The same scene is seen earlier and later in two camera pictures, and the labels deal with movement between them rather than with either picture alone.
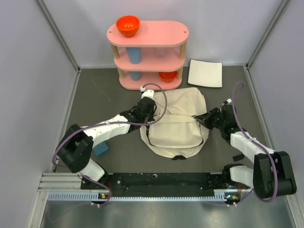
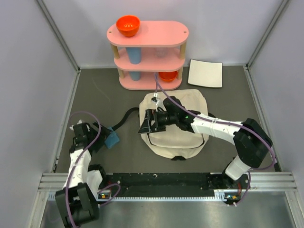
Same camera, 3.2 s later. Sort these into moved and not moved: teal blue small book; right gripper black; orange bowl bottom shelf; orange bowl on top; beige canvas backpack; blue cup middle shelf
Moved: right gripper black; teal blue small book
Not moved: beige canvas backpack; blue cup middle shelf; orange bowl on top; orange bowl bottom shelf
